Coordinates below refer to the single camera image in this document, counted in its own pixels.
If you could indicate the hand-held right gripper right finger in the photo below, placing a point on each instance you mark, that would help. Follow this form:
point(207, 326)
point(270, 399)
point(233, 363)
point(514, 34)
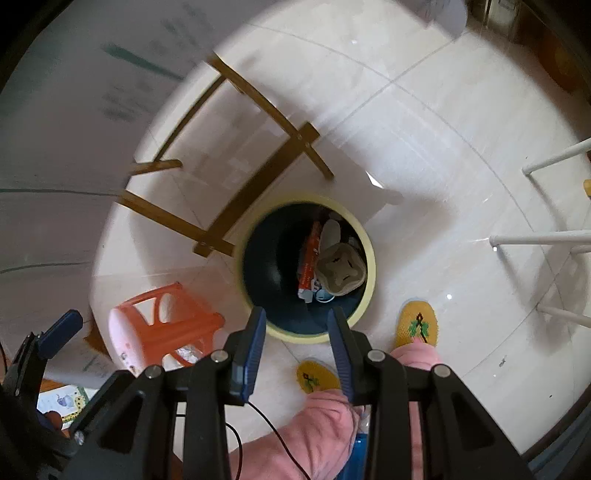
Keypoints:
point(341, 355)

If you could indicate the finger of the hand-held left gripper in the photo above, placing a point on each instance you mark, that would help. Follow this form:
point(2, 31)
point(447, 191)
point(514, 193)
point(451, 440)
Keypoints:
point(60, 331)

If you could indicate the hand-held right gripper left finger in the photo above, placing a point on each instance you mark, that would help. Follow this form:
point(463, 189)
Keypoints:
point(251, 355)

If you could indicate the dark bin with yellow rim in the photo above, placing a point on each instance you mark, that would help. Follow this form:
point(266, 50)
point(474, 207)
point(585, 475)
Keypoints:
point(268, 277)

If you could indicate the cardboard cup carrier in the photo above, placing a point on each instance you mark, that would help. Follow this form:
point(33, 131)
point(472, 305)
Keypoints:
point(341, 272)

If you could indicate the chocolate bar box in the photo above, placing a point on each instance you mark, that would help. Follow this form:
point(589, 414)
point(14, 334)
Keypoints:
point(310, 263)

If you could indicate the yellow knitted slipper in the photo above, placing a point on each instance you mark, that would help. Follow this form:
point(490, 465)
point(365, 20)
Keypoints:
point(415, 325)
point(316, 376)

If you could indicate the animal print poster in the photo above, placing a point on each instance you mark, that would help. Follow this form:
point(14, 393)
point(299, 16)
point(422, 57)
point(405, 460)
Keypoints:
point(64, 401)

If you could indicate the pink trouser leg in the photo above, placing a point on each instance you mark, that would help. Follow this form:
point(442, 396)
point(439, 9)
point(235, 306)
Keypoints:
point(415, 355)
point(314, 438)

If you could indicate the orange plastic stool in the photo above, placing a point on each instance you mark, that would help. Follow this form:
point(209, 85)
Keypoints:
point(184, 323)

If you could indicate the white chair legs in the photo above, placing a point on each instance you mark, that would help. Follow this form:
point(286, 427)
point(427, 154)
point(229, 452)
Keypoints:
point(535, 238)

